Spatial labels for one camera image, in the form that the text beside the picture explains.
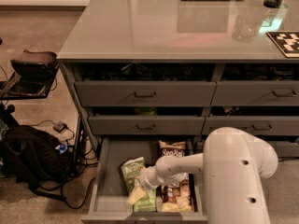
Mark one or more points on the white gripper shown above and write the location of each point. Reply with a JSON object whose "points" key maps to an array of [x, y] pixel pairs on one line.
{"points": [[147, 178]]}

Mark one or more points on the green jalapeno chip bag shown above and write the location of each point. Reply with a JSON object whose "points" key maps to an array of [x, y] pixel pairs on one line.
{"points": [[147, 204], [131, 171]]}

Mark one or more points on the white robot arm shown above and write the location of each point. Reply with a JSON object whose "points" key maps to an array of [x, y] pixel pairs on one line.
{"points": [[233, 163]]}

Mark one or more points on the open bottom left drawer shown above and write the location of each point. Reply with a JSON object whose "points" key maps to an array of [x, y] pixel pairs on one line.
{"points": [[109, 198]]}

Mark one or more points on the front brown sea salt bag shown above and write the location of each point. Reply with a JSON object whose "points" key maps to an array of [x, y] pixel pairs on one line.
{"points": [[177, 196]]}

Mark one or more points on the brown sea salt bag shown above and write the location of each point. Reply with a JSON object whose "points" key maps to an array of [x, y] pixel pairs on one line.
{"points": [[176, 149], [177, 196]]}

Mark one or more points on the rear brown sea salt bag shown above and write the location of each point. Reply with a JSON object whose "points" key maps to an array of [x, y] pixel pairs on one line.
{"points": [[176, 149]]}

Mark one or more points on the middle left grey drawer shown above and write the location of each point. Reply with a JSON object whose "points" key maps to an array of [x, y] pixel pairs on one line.
{"points": [[148, 125]]}

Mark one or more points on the top left grey drawer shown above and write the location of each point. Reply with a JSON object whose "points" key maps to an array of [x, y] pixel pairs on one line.
{"points": [[145, 93]]}

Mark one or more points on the middle right grey drawer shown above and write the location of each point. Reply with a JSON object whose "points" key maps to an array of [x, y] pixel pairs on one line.
{"points": [[257, 125]]}

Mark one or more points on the top right grey drawer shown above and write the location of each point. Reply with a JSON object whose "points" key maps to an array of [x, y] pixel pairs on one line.
{"points": [[256, 93]]}

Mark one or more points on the black power adapter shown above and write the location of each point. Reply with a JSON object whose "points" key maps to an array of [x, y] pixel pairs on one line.
{"points": [[59, 126]]}

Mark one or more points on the black backpack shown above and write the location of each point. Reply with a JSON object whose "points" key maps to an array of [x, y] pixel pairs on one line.
{"points": [[34, 157]]}

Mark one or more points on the checkered fiducial marker board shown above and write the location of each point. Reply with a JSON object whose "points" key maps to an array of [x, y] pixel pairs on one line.
{"points": [[287, 42]]}

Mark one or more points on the grey cabinet frame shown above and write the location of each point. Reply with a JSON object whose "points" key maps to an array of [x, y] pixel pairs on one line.
{"points": [[177, 40]]}

